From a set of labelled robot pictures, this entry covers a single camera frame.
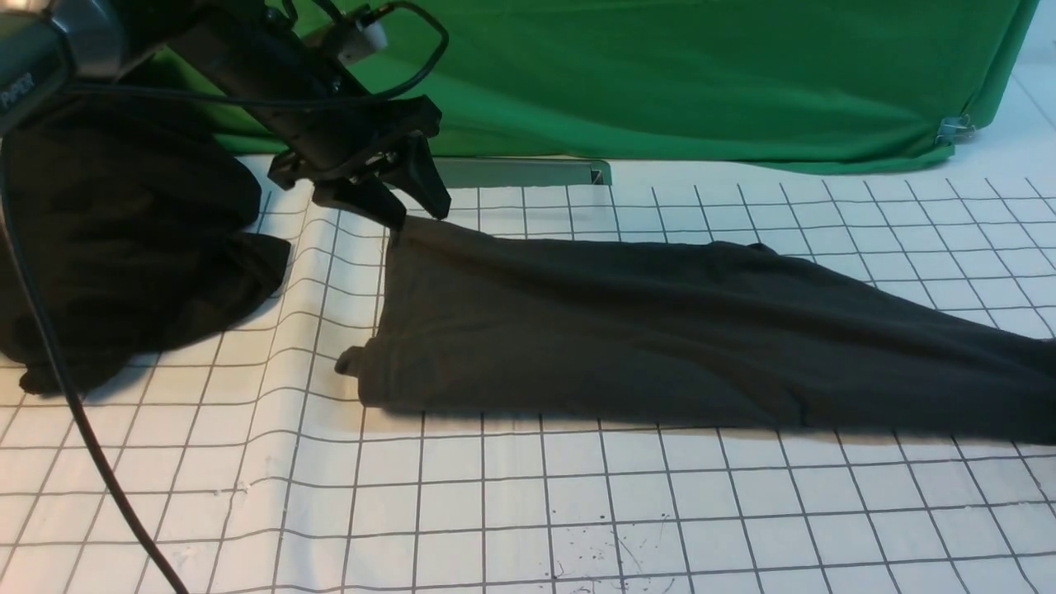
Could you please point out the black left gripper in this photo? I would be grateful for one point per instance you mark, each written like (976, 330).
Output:
(336, 149)

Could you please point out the gray long-sleeve top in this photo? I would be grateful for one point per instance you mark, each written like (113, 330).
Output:
(714, 335)

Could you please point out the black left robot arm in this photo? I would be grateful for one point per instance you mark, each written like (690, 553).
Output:
(234, 53)

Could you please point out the green backdrop cloth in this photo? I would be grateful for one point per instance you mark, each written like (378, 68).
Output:
(819, 87)

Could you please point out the black crumpled garment pile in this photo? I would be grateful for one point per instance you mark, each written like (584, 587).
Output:
(135, 223)

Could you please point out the white grid paper mat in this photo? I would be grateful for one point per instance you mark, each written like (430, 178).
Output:
(256, 469)

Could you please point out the silver binder clip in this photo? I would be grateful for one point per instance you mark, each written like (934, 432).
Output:
(955, 130)

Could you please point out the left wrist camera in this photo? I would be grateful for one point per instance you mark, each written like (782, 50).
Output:
(355, 37)

